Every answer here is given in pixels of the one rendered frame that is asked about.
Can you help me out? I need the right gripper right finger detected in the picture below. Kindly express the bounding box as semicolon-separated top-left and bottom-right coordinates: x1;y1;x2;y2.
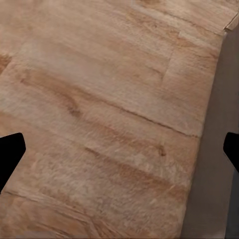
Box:
223;132;239;172

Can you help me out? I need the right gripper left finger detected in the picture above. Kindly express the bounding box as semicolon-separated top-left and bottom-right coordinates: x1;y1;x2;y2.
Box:
0;132;26;192

